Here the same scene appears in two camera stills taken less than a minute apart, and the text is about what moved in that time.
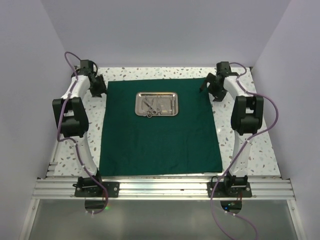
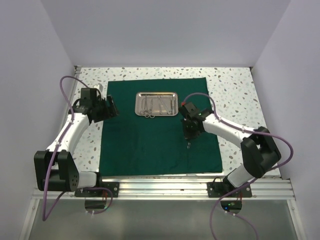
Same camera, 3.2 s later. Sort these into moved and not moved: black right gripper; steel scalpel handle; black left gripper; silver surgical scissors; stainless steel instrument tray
Moved: black right gripper; black left gripper; silver surgical scissors
Not moved: stainless steel instrument tray; steel scalpel handle
